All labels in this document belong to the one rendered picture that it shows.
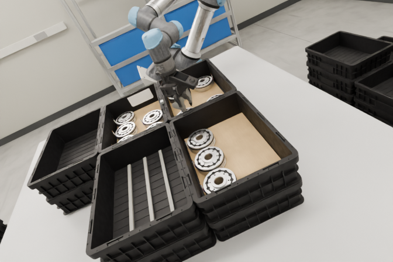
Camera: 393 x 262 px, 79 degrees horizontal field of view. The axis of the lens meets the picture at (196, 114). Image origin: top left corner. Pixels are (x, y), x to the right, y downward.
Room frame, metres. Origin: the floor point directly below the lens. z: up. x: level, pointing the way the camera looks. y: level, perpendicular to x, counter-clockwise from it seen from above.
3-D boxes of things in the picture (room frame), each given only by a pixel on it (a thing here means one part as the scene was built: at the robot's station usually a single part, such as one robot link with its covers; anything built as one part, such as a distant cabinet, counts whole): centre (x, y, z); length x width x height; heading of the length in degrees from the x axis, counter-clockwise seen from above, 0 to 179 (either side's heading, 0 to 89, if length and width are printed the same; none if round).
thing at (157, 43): (0.91, 0.03, 1.18); 0.09 x 0.08 x 0.11; 138
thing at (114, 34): (2.92, -0.07, 0.91); 1.70 x 0.10 x 0.05; 96
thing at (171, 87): (0.91, 0.04, 1.02); 0.09 x 0.08 x 0.12; 50
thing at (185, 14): (2.93, -0.47, 0.60); 0.72 x 0.03 x 0.56; 96
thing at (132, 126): (0.97, 0.34, 0.86); 0.10 x 0.10 x 0.01
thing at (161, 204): (0.57, 0.25, 0.87); 0.40 x 0.30 x 0.11; 2
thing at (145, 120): (0.97, 0.19, 0.86); 0.10 x 0.10 x 0.01
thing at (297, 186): (0.58, -0.05, 0.76); 0.40 x 0.30 x 0.12; 2
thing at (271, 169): (0.58, -0.05, 0.92); 0.40 x 0.30 x 0.02; 2
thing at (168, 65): (0.90, 0.04, 1.10); 0.08 x 0.08 x 0.05
